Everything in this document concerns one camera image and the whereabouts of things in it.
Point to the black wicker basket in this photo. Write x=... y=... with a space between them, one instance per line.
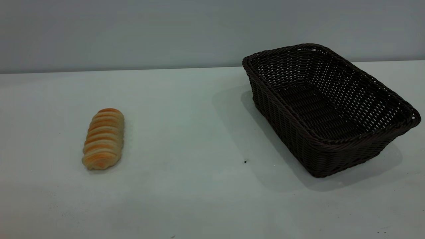
x=298 y=139

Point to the striped golden bread roll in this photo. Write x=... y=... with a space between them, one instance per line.
x=103 y=139

